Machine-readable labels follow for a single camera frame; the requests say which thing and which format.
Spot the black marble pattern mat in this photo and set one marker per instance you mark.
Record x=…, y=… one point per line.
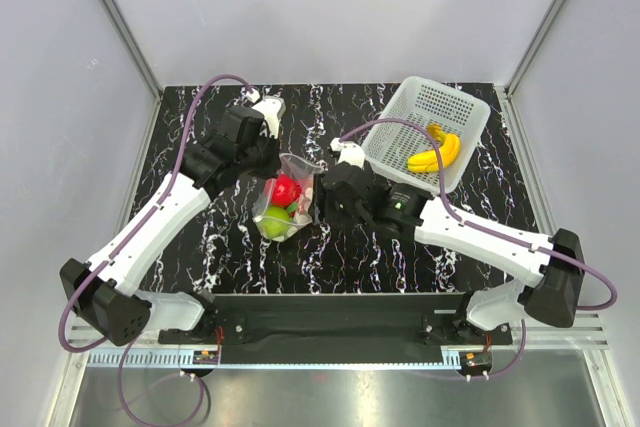
x=221, y=250

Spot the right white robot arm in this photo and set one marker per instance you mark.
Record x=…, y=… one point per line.
x=546, y=279

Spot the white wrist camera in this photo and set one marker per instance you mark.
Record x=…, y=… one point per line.
x=272, y=110
x=348, y=152

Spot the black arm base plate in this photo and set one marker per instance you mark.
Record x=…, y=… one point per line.
x=398, y=330

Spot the aluminium frame post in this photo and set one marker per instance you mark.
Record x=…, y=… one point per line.
x=132, y=47
x=543, y=30

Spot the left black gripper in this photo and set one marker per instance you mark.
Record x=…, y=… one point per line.
x=273, y=167

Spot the yellow banana bunch toy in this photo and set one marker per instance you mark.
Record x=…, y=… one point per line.
x=449, y=146

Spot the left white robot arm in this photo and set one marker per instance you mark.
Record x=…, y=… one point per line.
x=104, y=290

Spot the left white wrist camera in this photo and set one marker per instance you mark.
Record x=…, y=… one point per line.
x=272, y=110

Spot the right aluminium frame post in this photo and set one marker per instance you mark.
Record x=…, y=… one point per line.
x=543, y=30

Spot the green apple toy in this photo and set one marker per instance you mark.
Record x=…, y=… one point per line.
x=274, y=223

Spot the red apple toy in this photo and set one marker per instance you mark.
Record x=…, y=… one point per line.
x=285, y=191

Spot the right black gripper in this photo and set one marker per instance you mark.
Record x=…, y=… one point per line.
x=329, y=214

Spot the white plastic basket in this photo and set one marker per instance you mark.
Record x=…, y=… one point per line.
x=422, y=102

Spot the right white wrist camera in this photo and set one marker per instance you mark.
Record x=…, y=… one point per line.
x=348, y=152

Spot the left aluminium frame post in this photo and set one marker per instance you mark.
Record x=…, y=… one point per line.
x=132, y=47

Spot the clear dotted zip top bag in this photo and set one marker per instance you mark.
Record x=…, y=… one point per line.
x=303, y=172

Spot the slotted white cable duct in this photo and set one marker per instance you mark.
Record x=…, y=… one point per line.
x=155, y=358

